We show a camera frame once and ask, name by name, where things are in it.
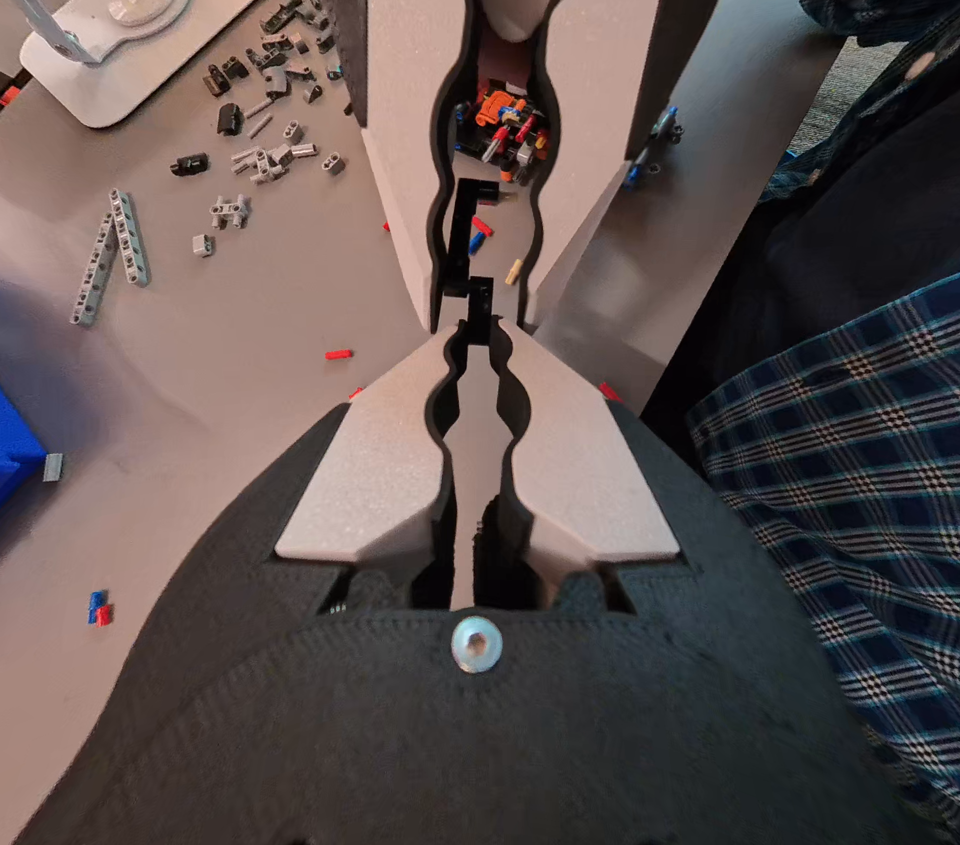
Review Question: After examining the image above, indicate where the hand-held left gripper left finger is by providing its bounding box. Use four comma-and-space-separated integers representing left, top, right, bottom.
274, 322, 462, 570

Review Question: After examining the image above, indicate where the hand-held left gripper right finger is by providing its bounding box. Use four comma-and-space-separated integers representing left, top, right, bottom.
489, 318, 681, 582

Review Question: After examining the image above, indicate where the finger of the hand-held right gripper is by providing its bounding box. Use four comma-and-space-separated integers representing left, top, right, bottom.
362, 0, 481, 336
519, 0, 670, 336

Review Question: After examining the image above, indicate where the black bent lego beam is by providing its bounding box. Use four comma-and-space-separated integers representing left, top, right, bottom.
441, 177, 501, 299
467, 275, 498, 346

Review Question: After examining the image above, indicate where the multicolour lego assembly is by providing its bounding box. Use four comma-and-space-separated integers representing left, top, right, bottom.
452, 77, 555, 188

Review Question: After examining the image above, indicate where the pile of grey lego pieces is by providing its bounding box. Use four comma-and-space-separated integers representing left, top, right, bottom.
168, 0, 352, 259

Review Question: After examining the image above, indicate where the long grey lego beam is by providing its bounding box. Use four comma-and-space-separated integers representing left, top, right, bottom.
69, 209, 125, 329
107, 186, 153, 289

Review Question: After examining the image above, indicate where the person in plaid shirt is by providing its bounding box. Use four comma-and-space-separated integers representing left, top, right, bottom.
686, 0, 960, 845

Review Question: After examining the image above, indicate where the dark navy garment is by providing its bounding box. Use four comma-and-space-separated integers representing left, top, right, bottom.
641, 102, 960, 456

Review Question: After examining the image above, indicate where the blue plastic bin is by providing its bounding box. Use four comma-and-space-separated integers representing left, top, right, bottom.
0, 386, 44, 510

